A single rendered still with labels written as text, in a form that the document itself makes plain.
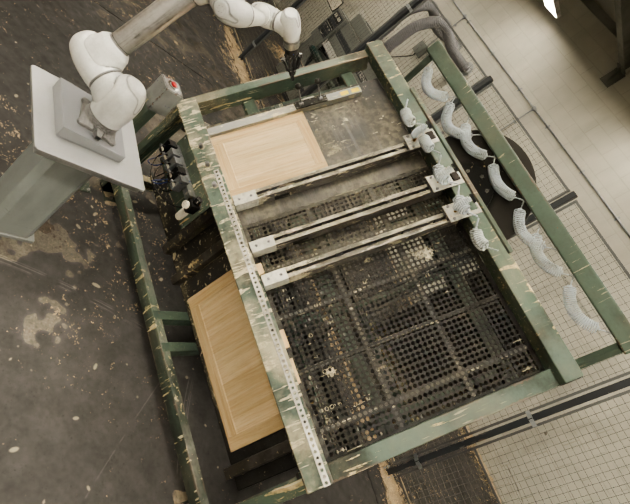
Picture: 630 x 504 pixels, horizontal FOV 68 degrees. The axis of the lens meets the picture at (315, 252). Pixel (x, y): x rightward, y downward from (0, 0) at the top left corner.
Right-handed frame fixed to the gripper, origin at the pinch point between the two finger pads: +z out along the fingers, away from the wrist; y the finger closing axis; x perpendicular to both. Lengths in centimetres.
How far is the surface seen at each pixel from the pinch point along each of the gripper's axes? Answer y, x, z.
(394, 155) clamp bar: -35, 68, 8
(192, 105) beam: 60, -7, 10
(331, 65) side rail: -28.5, -8.3, 9.9
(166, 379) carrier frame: 120, 130, 51
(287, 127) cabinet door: 12.2, 24.5, 13.6
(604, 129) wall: -447, -37, 281
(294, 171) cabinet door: 19, 55, 13
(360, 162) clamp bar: -17, 64, 11
